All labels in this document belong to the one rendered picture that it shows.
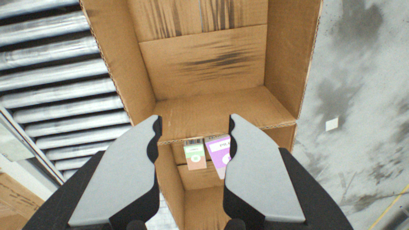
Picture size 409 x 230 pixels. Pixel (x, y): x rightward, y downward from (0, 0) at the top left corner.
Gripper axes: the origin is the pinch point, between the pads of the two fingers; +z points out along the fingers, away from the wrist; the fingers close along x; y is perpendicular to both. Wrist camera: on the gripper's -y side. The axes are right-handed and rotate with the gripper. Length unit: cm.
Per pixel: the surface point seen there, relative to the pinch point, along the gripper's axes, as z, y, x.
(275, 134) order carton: 24.0, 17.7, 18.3
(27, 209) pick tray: 38, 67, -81
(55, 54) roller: 41, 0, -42
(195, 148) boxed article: 28.0, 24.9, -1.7
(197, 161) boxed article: 28.6, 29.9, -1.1
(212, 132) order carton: 15.7, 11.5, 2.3
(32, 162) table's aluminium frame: 48, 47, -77
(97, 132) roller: 45, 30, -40
